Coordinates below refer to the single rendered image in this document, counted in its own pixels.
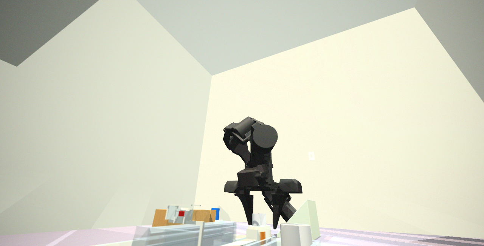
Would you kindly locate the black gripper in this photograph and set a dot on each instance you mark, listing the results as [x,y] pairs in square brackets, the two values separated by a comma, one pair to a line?
[282,190]

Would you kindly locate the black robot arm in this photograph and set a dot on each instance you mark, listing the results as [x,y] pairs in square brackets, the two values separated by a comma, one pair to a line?
[262,139]

